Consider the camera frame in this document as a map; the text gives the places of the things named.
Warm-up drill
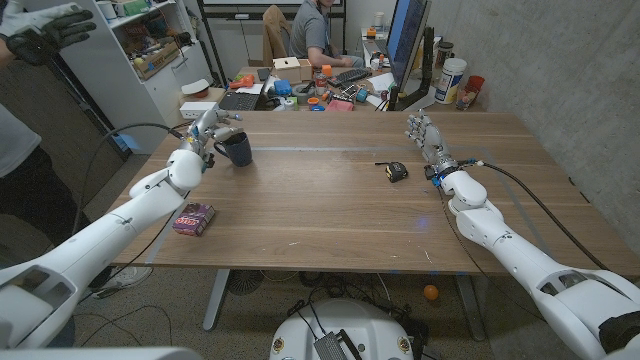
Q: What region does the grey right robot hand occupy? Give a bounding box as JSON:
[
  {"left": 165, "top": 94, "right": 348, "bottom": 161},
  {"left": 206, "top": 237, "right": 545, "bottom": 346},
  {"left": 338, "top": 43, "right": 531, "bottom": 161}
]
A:
[{"left": 404, "top": 110, "right": 461, "bottom": 186}]

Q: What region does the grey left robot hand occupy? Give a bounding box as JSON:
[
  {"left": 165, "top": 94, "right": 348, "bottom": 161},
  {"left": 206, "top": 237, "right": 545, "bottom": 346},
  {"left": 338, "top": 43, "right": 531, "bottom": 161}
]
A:
[{"left": 179, "top": 108, "right": 245, "bottom": 156}]

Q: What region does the black yellow tape measure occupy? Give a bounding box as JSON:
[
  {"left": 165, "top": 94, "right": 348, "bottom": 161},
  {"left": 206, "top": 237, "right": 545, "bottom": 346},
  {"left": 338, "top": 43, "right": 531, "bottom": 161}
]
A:
[{"left": 374, "top": 160, "right": 409, "bottom": 184}]

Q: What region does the pink snack package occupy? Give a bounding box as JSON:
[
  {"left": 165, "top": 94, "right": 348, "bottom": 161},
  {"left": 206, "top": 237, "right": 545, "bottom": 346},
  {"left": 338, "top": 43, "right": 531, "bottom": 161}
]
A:
[{"left": 171, "top": 201, "right": 217, "bottom": 238}]

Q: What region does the white power box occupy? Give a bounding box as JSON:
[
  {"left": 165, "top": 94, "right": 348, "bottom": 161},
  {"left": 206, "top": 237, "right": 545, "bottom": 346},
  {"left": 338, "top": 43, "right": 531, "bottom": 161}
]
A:
[{"left": 179, "top": 101, "right": 220, "bottom": 121}]

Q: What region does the dark blue mug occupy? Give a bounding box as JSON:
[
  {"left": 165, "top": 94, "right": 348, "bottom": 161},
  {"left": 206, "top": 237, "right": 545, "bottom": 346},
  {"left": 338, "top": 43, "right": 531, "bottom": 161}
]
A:
[{"left": 213, "top": 131, "right": 254, "bottom": 168}]

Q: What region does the black laptop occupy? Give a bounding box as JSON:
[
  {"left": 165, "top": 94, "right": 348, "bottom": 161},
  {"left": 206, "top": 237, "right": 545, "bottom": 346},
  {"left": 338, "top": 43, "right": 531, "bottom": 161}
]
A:
[{"left": 218, "top": 69, "right": 274, "bottom": 112}]

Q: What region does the orange tool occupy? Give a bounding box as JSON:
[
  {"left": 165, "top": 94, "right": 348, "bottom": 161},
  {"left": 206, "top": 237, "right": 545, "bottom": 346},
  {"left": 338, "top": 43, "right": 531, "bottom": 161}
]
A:
[{"left": 228, "top": 73, "right": 256, "bottom": 90}]

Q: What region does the white plastic tub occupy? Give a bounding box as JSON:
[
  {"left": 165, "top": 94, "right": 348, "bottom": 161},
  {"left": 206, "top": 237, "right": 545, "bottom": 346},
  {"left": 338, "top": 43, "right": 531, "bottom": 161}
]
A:
[{"left": 433, "top": 57, "right": 468, "bottom": 105}]

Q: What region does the cardboard box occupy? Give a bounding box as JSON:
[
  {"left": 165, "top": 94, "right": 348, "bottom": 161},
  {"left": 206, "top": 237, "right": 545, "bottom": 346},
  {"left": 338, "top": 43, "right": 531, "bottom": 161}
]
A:
[{"left": 132, "top": 40, "right": 182, "bottom": 81}]

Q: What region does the black monitor stand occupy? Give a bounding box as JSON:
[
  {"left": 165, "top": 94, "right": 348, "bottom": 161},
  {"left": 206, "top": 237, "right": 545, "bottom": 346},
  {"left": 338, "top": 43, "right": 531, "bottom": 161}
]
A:
[{"left": 387, "top": 25, "right": 436, "bottom": 112}]

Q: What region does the dark jar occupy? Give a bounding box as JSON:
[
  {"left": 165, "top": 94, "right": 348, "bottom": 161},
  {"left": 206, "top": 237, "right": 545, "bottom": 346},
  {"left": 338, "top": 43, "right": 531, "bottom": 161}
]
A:
[{"left": 434, "top": 41, "right": 455, "bottom": 70}]

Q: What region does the small wooden box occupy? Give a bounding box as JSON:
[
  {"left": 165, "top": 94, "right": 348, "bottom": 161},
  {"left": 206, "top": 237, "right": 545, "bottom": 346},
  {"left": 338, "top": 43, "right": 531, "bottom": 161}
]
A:
[{"left": 272, "top": 56, "right": 302, "bottom": 85}]

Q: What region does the black keyboard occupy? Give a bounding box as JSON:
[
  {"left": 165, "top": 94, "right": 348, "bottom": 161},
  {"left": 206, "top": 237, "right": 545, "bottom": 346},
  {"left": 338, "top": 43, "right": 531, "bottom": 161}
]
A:
[{"left": 327, "top": 67, "right": 373, "bottom": 89}]

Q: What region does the computer monitor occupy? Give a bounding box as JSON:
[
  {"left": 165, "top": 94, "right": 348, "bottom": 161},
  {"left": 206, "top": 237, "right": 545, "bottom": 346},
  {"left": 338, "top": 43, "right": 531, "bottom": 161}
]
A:
[{"left": 387, "top": 0, "right": 432, "bottom": 94}]

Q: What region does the brown jacket on chair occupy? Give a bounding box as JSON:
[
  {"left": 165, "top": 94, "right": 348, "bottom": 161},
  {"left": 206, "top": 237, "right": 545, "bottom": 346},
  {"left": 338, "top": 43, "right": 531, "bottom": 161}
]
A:
[{"left": 262, "top": 4, "right": 295, "bottom": 67}]

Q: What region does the white shelf unit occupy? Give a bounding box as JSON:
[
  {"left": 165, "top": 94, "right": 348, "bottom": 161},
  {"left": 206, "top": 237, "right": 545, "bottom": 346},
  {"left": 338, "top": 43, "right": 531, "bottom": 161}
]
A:
[{"left": 19, "top": 0, "right": 214, "bottom": 155}]

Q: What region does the seated person grey shirt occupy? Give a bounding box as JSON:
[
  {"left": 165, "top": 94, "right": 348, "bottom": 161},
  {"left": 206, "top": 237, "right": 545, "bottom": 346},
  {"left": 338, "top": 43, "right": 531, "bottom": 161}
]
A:
[{"left": 289, "top": 0, "right": 366, "bottom": 69}]

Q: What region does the grey table leg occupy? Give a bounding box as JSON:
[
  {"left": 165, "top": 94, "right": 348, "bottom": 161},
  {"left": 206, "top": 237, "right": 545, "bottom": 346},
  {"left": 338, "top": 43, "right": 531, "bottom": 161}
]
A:
[
  {"left": 454, "top": 274, "right": 487, "bottom": 342},
  {"left": 202, "top": 269, "right": 231, "bottom": 332}
]

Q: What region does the standing person with gloves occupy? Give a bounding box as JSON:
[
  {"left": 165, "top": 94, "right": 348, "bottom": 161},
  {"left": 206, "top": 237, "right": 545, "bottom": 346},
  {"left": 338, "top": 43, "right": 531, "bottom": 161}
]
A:
[{"left": 0, "top": 0, "right": 151, "bottom": 301}]

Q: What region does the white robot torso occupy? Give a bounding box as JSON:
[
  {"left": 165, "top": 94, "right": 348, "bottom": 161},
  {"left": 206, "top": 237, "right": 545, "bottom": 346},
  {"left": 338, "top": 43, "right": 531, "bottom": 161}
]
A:
[{"left": 269, "top": 298, "right": 415, "bottom": 360}]

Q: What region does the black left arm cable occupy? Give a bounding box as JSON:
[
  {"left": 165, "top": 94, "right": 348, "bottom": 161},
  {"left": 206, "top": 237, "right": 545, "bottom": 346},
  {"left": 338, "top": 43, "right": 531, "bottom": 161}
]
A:
[{"left": 69, "top": 122, "right": 186, "bottom": 299}]

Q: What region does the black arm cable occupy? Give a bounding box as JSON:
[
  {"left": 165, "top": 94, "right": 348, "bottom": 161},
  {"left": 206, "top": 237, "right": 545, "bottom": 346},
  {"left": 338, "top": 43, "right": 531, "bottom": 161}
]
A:
[
  {"left": 69, "top": 122, "right": 186, "bottom": 299},
  {"left": 459, "top": 159, "right": 611, "bottom": 271}
]

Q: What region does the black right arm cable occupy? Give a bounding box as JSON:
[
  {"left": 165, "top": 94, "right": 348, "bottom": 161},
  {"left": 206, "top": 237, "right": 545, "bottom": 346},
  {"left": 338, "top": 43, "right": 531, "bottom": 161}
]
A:
[{"left": 459, "top": 159, "right": 611, "bottom": 271}]

